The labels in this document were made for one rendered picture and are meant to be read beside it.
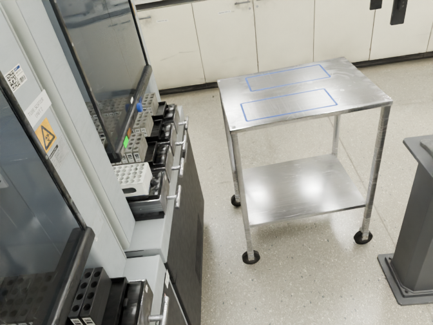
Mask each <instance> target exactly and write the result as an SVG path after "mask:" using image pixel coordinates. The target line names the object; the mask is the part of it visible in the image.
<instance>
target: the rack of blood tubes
mask: <svg viewBox="0 0 433 325"><path fill-rule="evenodd" d="M112 167H113V170H114V172H115V175H116V177H117V179H118V182H119V184H120V187H121V188H122V191H123V193H124V196H125V197H130V196H136V195H149V192H148V191H149V189H150V186H151V185H150V181H151V179H152V177H153V176H152V173H151V170H150V167H149V164H148V162H142V163H136V164H125V165H120V166H112ZM151 176H152V177H151ZM149 185H150V186H149Z"/></svg>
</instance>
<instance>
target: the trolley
mask: <svg viewBox="0 0 433 325"><path fill-rule="evenodd" d="M217 84H218V89H219V94H220V102H221V106H222V114H223V118H224V126H225V131H226V139H227V147H228V151H229V159H230V164H231V171H232V176H233V184H234V189H235V194H234V195H233V196H232V197H231V204H232V205H233V206H241V209H242V217H243V222H244V231H245V239H246V244H247V251H246V252H245V253H243V255H242V260H243V262H244V263H245V264H255V263H257V262H258V261H259V260H260V254H259V252H258V251H256V250H253V246H252V241H251V232H250V228H252V227H257V226H263V225H268V224H274V223H278V222H285V221H291V220H296V219H303V218H307V217H314V216H317V215H324V214H328V213H335V212H342V211H346V210H353V209H356V208H363V207H365V210H364V214H363V222H362V226H361V227H360V230H359V231H358V232H357V233H356V234H355V235H354V241H355V243H356V244H367V243H368V242H370V241H371V239H372V237H373V235H372V233H371V232H370V231H369V224H370V217H371V213H372V207H373V203H374V196H375V192H376V185H377V181H378V175H379V170H380V164H381V157H382V153H383V147H384V143H385V136H386V132H387V125H388V121H389V115H390V108H391V105H392V104H393V100H392V99H391V98H390V97H389V96H388V95H387V94H385V93H384V92H383V91H382V90H381V89H379V88H378V87H377V86H376V85H375V84H374V83H373V82H372V81H371V80H370V79H369V78H367V77H366V76H365V75H364V74H363V73H361V72H360V71H359V70H358V69H357V68H356V67H355V66H354V65H353V64H352V63H350V62H349V61H348V60H347V59H346V58H345V57H338V58H334V59H327V60H323V61H317V62H312V63H306V64H299V65H295V66H288V67H285V68H278V69H274V70H268V71H263V72H257V73H253V74H246V75H239V76H236V77H229V78H225V79H218V80H217ZM379 107H381V112H380V119H379V124H378V131H377V136H376V143H375V147H374V155H373V160H372V167H371V171H370V179H369V186H368V191H367V198H366V201H365V199H364V198H363V197H362V195H361V193H360V192H359V190H358V189H357V187H356V186H355V184H354V183H353V181H352V180H351V178H350V177H349V175H348V173H347V172H346V171H345V169H344V167H343V166H342V164H341V162H340V161H339V160H338V158H337V156H338V141H339V133H340V118H341V114H345V113H351V112H358V111H362V110H369V109H373V108H379ZM330 116H334V130H333V139H332V153H329V154H325V155H319V156H314V157H308V158H304V159H297V160H293V161H286V162H280V163H276V164H269V165H265V166H258V167H254V168H248V169H242V163H241V157H240V148H239V143H238V133H242V132H248V131H253V130H259V129H263V128H270V127H274V126H281V125H285V124H291V123H298V122H302V121H308V120H313V119H319V118H323V117H330Z"/></svg>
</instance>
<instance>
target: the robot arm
mask: <svg viewBox="0 0 433 325"><path fill-rule="evenodd" d="M382 2H383V0H370V7H369V10H377V9H381V8H382ZM407 3H408V0H393V5H392V13H391V18H390V25H391V26H392V25H400V24H403V23H404V20H405V14H406V9H407ZM420 146H422V147H423V148H424V149H426V151H427V152H428V153H429V154H430V155H431V156H432V158H433V139H422V140H421V141H420Z"/></svg>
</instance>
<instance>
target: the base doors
mask: <svg viewBox="0 0 433 325"><path fill-rule="evenodd" d="M245 1H247V0H205V1H197V2H193V3H192V6H191V3H186V4H181V5H174V6H167V7H162V8H155V9H151V10H143V11H139V12H137V14H138V17H139V18H143V17H149V16H150V17H151V18H149V19H141V20H139V21H140V26H141V28H142V33H143V36H144V40H145V43H146V48H147V50H148V55H149V59H150V61H151V66H152V69H153V73H154V76H155V80H156V83H157V88H158V90H163V89H168V88H176V87H181V86H190V85H195V84H204V83H212V82H217V80H218V79H225V78H229V77H236V76H239V75H246V74H253V73H257V72H263V71H268V70H274V69H278V68H285V67H288V66H295V65H299V64H306V63H312V62H317V61H323V60H327V59H334V58H338V57H345V58H346V59H347V60H348V61H349V62H350V63H353V62H359V61H368V60H374V59H383V58H387V57H396V56H401V55H409V54H418V53H423V52H431V51H433V0H408V3H407V9H406V14H405V20H404V23H403V24H400V25H392V26H391V25H390V18H391V13H392V5H393V0H383V2H382V8H381V9H377V10H369V7H370V0H261V1H256V0H249V1H250V3H243V4H238V5H235V3H236V2H237V3H241V2H245ZM256 5H258V8H257V7H256ZM192 7H193V9H192ZM249 7H251V9H250V10H249ZM253 7H254V12H253ZM227 10H230V11H231V12H230V13H225V14H218V12H223V11H227ZM193 14H194V16H193ZM254 15H255V20H254ZM194 18H195V20H194ZM163 19H168V21H166V22H159V23H157V20H163ZM195 25H196V27H195ZM196 29H197V31H196ZM255 32H256V37H255ZM197 36H198V38H197ZM313 40H314V42H313ZM198 44H199V45H198ZM199 47H200V48H199ZM256 49H257V54H256ZM200 54H201V55H200ZM257 57H258V62H257ZM201 58H202V59H201ZM202 65H203V66H202Z"/></svg>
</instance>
